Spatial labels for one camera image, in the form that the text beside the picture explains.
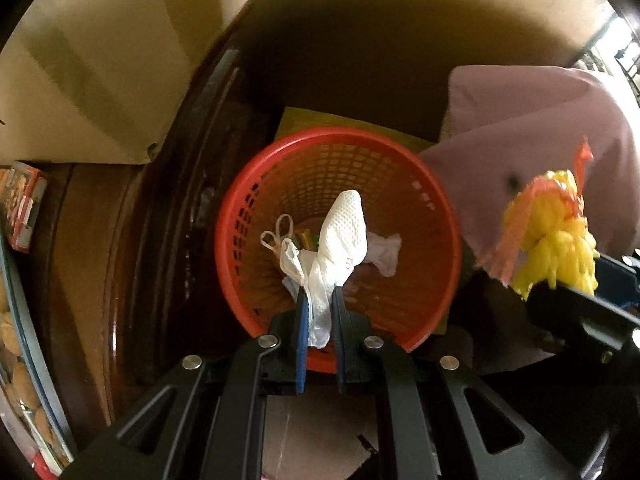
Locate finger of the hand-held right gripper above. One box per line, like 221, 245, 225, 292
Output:
595, 252, 640, 311
525, 282, 640, 366

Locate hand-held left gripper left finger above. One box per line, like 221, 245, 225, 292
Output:
62, 287, 310, 480

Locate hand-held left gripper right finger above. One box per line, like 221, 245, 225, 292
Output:
331, 286, 586, 480

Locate white tissue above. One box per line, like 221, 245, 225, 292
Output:
280, 189, 370, 348

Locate red plastic basket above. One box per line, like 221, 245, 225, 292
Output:
215, 127, 463, 373

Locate white crumpled paper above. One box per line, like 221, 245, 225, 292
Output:
367, 232, 403, 277

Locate purple printed blanket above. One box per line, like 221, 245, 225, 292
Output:
417, 64, 640, 376

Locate red printed box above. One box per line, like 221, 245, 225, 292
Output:
0, 160, 48, 253

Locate dark wooden bed frame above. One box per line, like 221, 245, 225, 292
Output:
30, 0, 281, 431

